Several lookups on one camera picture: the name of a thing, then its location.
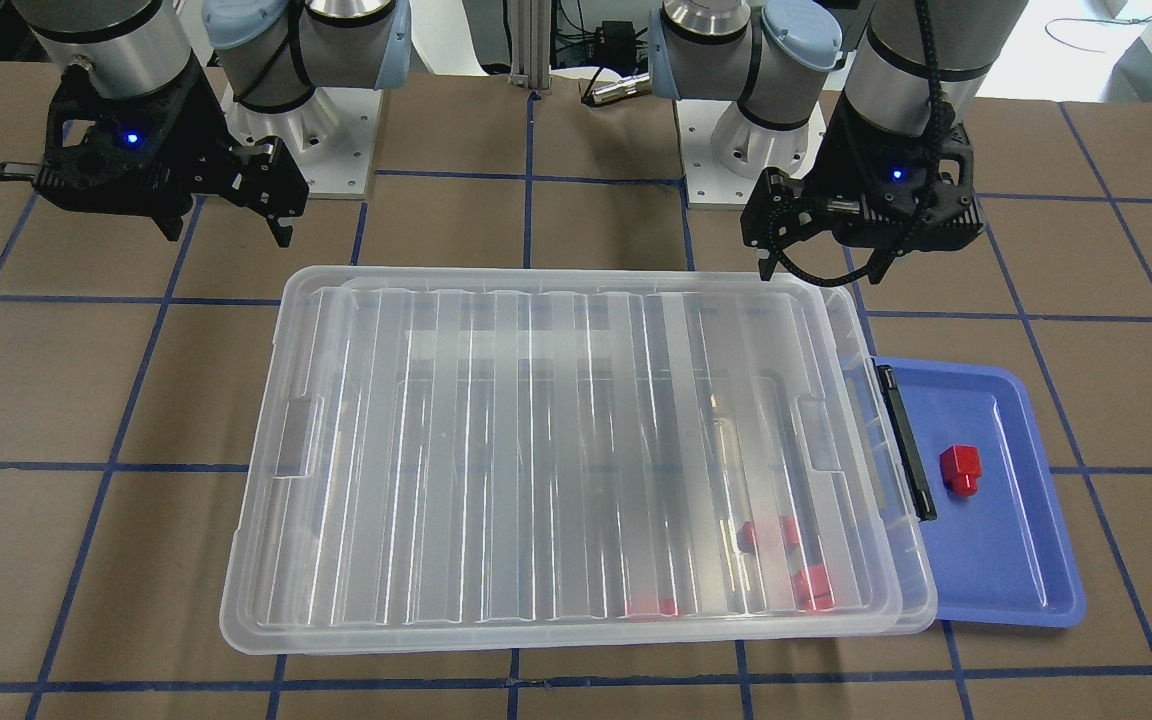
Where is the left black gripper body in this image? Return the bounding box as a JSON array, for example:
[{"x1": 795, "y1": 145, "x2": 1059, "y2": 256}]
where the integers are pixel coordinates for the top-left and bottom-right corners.
[{"x1": 742, "y1": 96, "x2": 984, "y2": 286}]

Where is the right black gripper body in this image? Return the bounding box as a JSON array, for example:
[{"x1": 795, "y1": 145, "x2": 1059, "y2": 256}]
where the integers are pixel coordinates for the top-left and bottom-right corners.
[{"x1": 33, "y1": 58, "x2": 308, "y2": 223}]

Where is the clear plastic box lid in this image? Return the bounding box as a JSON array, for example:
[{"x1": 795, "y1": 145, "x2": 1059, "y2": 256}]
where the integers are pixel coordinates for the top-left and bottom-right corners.
[{"x1": 220, "y1": 265, "x2": 905, "y2": 655}]

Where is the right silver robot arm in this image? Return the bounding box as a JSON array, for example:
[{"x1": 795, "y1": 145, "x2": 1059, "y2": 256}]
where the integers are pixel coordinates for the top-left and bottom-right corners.
[{"x1": 0, "y1": 1, "x2": 412, "y2": 247}]

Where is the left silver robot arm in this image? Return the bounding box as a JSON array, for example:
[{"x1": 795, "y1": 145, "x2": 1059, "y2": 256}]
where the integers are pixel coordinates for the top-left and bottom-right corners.
[{"x1": 646, "y1": 1, "x2": 1026, "y2": 288}]

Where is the clear plastic storage box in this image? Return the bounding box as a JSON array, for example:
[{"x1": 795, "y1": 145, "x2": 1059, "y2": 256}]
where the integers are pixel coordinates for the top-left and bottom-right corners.
[{"x1": 336, "y1": 280, "x2": 939, "y2": 637}]

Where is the black power adapter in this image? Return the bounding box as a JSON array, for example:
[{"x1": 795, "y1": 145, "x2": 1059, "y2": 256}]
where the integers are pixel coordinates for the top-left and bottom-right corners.
[{"x1": 593, "y1": 20, "x2": 639, "y2": 76}]

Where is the blue plastic tray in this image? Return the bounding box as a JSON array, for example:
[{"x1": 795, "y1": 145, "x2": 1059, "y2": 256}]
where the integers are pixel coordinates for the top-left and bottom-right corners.
[{"x1": 876, "y1": 357, "x2": 1085, "y2": 629}]

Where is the black braided cable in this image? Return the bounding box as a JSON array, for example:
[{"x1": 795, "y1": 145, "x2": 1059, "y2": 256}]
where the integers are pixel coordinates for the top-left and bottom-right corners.
[{"x1": 774, "y1": 0, "x2": 962, "y2": 289}]

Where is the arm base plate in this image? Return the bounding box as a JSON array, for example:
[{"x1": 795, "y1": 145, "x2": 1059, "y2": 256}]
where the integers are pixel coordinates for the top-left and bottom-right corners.
[
  {"x1": 674, "y1": 94, "x2": 829, "y2": 211},
  {"x1": 221, "y1": 85, "x2": 387, "y2": 200}
]

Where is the aluminium frame post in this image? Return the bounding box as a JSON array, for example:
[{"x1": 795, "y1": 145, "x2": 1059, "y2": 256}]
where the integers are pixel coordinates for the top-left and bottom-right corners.
[{"x1": 506, "y1": 0, "x2": 554, "y2": 94}]

